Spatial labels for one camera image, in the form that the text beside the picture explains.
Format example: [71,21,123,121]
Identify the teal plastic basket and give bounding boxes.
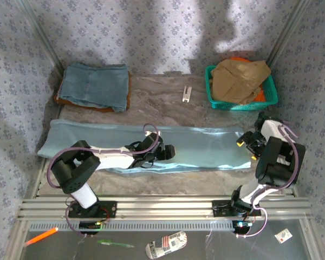
[205,64,279,111]

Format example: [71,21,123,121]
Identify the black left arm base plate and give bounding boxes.
[67,200,118,219]

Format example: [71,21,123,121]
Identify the aluminium mounting rail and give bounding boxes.
[17,194,314,220]

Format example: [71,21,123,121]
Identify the small white card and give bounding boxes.
[274,228,293,244]

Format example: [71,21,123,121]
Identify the green pen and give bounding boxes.
[97,239,135,249]

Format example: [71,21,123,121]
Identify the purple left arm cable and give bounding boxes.
[47,123,160,239]

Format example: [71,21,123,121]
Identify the grey slotted cable duct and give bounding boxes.
[28,219,238,232]

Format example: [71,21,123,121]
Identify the crumpled tan trousers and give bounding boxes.
[210,58,272,105]

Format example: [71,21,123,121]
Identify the light blue trousers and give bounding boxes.
[37,119,252,174]

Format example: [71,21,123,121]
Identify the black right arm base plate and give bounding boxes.
[212,199,262,217]

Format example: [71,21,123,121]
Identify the black control board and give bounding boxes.
[79,221,102,235]
[232,220,253,235]

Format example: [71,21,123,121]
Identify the aluminium side rail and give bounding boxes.
[264,108,325,260]
[4,104,64,260]

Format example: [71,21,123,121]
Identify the small white plastic bracket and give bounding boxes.
[181,86,192,103]

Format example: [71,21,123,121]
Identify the folded blue denim trousers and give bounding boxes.
[56,61,130,113]

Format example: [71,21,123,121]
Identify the orange marker pen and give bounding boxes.
[25,227,59,246]

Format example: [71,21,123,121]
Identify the aluminium frame post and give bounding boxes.
[16,0,64,73]
[265,0,311,68]

